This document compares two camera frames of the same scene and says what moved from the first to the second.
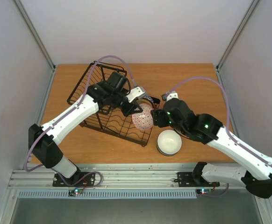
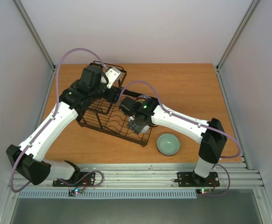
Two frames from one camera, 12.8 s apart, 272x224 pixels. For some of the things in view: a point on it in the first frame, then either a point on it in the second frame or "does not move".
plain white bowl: [169, 142] -> [146, 129]
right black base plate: [189, 179] does not move
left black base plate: [79, 179] does not move
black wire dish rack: [121, 127] does not move
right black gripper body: [158, 118] -> [136, 124]
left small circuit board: [73, 192] does not move
